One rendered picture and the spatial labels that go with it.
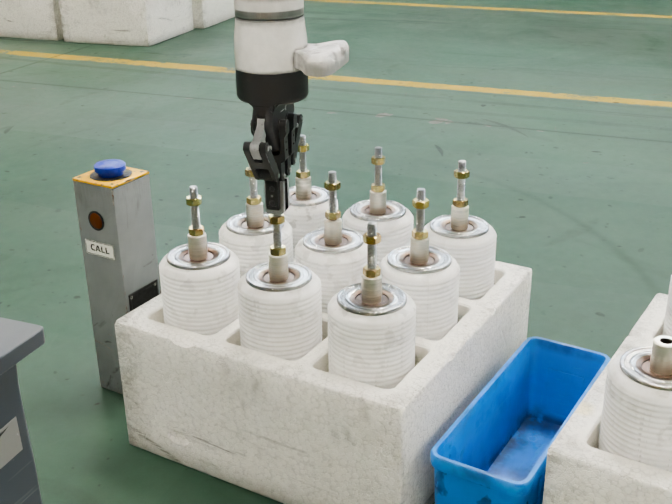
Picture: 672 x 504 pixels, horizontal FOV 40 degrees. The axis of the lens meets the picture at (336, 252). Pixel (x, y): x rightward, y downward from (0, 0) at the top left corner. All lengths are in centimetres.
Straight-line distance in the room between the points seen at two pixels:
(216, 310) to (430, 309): 25
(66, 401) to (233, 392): 35
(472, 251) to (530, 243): 65
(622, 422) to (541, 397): 36
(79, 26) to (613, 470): 329
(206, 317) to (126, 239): 18
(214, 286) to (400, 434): 29
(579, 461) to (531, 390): 36
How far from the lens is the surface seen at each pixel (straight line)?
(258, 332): 103
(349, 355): 97
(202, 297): 108
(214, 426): 110
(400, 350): 98
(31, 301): 164
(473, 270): 116
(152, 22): 377
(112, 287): 125
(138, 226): 123
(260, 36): 92
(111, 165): 121
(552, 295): 159
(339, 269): 110
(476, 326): 109
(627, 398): 88
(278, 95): 93
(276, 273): 103
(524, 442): 121
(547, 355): 121
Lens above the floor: 69
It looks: 24 degrees down
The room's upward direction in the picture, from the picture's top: 1 degrees counter-clockwise
